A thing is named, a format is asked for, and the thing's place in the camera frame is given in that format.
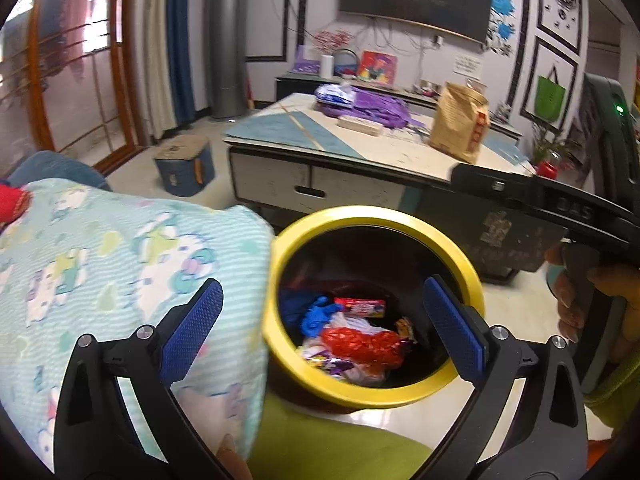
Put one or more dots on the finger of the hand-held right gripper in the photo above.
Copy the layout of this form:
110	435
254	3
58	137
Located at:
485	182

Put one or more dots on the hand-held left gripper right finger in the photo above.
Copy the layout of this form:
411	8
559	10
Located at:
455	335

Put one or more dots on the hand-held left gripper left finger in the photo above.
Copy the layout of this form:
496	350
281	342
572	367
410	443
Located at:
192	330

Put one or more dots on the orange purple candy wrapper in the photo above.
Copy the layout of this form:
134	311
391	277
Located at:
406	330

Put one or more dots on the red plastic bag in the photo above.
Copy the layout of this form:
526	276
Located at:
360	345

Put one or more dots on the red snack packet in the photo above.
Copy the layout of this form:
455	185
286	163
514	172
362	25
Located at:
360	306

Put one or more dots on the yellow rimmed black trash can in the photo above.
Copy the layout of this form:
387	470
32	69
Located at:
370	212

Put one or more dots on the blue plastic glove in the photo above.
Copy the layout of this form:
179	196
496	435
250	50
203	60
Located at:
317	312

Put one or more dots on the person's right forearm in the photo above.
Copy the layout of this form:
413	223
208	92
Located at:
622	395

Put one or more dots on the person's right hand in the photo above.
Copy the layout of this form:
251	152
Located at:
615	285

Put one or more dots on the person's left hand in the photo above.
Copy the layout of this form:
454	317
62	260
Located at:
232	460

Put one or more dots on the brown paper bag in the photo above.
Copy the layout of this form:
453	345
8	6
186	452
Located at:
457	125

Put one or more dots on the red jar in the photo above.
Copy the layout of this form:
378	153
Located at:
548	170

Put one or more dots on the green potted plant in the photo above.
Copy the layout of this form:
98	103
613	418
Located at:
542	145

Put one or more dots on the green tote bag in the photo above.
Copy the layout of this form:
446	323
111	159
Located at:
550	97

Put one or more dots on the cartoon cat printed blanket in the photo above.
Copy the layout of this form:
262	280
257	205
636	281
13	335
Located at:
100	260

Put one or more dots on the purple cloth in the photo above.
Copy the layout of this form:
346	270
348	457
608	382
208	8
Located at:
385	107

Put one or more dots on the white power strip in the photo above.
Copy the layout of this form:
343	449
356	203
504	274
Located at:
360	125

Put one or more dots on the colourful portrait painting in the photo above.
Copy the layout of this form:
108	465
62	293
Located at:
377	67

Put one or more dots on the blue cardboard box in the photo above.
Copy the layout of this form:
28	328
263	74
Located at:
182	170

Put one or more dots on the coffee table with drawers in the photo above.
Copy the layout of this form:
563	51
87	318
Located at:
325	130

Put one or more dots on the person's green clothing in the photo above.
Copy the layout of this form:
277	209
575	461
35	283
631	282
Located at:
325	445

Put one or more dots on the blue white tissue pack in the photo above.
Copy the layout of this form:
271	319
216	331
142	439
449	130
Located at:
332	94

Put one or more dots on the orange cloth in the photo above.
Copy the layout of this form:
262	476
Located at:
595	465

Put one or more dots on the white vase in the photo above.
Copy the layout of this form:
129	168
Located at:
326	67

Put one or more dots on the red flower branch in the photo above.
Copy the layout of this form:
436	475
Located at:
330	40

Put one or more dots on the purple gift box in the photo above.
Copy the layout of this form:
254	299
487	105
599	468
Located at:
306	62

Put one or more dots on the low television stand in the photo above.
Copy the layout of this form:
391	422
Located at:
290	85

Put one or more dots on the red padded garment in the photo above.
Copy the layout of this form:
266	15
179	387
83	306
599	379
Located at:
10	202

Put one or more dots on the wooden glass sliding door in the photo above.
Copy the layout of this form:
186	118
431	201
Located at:
125	100

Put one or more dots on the blue and beige curtain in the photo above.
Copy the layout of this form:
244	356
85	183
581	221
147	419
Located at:
180	35

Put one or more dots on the grey tower air conditioner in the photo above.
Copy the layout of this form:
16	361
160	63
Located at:
227	35

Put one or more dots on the white wall notice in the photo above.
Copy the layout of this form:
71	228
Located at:
466	64

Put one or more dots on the white wall plug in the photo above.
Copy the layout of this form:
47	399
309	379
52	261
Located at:
438	40

